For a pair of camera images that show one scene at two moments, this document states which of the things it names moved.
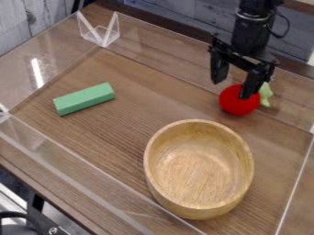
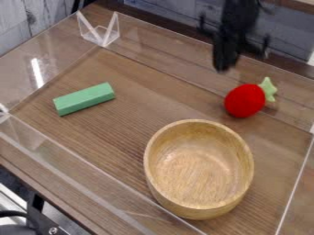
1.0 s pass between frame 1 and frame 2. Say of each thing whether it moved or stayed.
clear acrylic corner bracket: stayed
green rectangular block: stayed
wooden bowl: stayed
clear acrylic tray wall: stayed
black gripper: moved
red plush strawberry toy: moved
